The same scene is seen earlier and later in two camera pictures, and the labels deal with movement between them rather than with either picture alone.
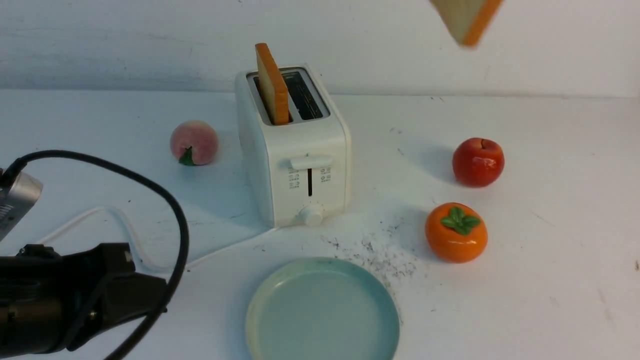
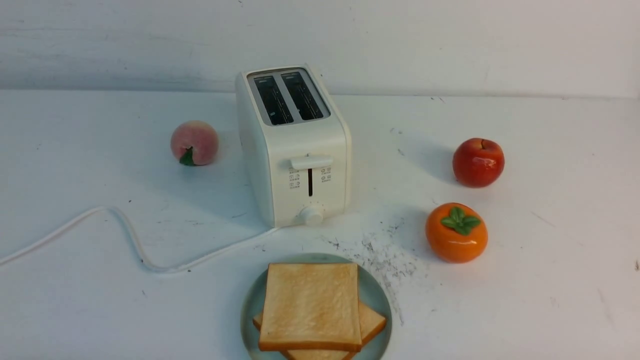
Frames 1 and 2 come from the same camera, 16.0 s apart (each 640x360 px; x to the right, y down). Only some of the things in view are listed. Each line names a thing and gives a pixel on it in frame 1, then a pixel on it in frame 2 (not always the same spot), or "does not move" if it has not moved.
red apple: (478, 163) does not move
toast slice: (467, 20) to (258, 321)
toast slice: (274, 84) to (311, 306)
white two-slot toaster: (299, 172) does not move
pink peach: (194, 143) does not move
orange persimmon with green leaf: (456, 232) does not move
